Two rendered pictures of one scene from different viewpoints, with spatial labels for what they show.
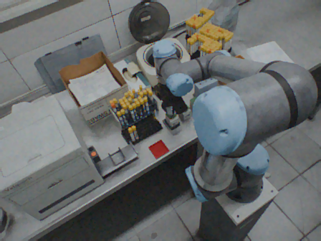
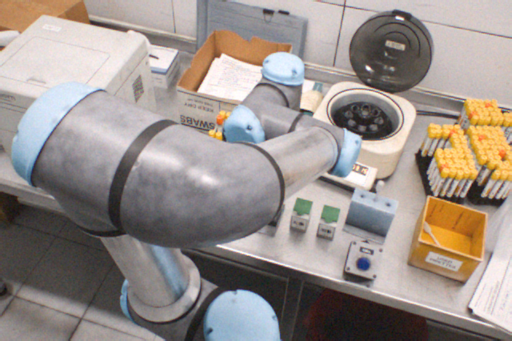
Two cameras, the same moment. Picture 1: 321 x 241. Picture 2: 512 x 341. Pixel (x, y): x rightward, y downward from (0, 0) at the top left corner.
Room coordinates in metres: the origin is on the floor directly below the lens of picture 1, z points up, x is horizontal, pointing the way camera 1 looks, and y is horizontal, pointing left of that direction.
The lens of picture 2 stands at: (0.12, -0.48, 1.85)
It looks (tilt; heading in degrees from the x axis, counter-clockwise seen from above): 49 degrees down; 41
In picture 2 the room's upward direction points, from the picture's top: 3 degrees clockwise
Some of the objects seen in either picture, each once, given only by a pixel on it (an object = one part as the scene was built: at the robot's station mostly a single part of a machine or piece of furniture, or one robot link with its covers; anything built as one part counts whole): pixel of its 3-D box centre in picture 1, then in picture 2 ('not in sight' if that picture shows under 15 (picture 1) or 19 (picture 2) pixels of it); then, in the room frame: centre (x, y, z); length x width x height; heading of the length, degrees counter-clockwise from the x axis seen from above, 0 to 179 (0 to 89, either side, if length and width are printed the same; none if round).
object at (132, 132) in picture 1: (140, 124); not in sight; (0.68, 0.10, 0.93); 0.17 x 0.09 x 0.11; 116
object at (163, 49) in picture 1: (165, 58); (281, 87); (0.69, -0.04, 1.27); 0.09 x 0.08 x 0.11; 14
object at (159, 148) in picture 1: (158, 148); not in sight; (0.57, 0.03, 0.88); 0.07 x 0.07 x 0.01; 25
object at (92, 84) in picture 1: (95, 87); (237, 86); (0.92, 0.30, 0.95); 0.29 x 0.25 x 0.15; 25
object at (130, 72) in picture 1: (132, 77); (298, 112); (0.98, 0.12, 0.92); 0.24 x 0.12 x 0.10; 25
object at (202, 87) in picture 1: (205, 89); (370, 214); (0.83, -0.23, 0.92); 0.10 x 0.07 x 0.10; 110
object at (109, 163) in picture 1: (112, 161); not in sight; (0.53, 0.22, 0.92); 0.21 x 0.07 x 0.05; 115
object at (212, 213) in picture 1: (227, 217); not in sight; (0.36, -0.26, 0.44); 0.20 x 0.20 x 0.87; 25
